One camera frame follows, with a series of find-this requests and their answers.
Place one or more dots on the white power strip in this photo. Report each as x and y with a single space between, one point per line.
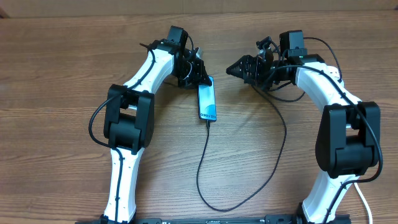
333 72

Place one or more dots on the blue-screen smartphone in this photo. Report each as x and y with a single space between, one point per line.
207 102

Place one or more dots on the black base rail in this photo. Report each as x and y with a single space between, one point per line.
268 219

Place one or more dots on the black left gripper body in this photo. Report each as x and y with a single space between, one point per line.
188 73

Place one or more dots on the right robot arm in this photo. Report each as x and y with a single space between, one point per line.
347 148

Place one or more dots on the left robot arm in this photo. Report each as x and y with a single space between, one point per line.
130 115

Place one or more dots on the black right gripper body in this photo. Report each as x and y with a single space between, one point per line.
268 66

